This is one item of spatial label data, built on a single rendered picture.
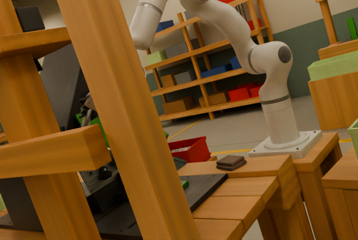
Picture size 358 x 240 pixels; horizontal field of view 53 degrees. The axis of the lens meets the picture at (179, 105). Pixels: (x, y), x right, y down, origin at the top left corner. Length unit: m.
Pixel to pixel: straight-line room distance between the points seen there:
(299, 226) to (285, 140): 0.34
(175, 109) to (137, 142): 7.05
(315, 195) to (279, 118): 0.32
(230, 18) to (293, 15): 5.37
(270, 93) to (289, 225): 0.50
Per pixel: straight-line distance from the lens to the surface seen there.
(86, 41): 0.77
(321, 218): 1.51
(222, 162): 1.39
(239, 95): 6.79
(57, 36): 1.05
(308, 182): 1.44
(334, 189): 1.40
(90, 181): 1.42
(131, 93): 0.75
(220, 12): 1.39
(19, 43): 0.98
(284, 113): 1.50
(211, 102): 7.18
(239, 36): 1.41
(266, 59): 1.42
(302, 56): 6.77
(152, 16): 1.24
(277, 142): 1.53
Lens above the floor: 1.35
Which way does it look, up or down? 7 degrees down
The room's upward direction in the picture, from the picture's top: 18 degrees counter-clockwise
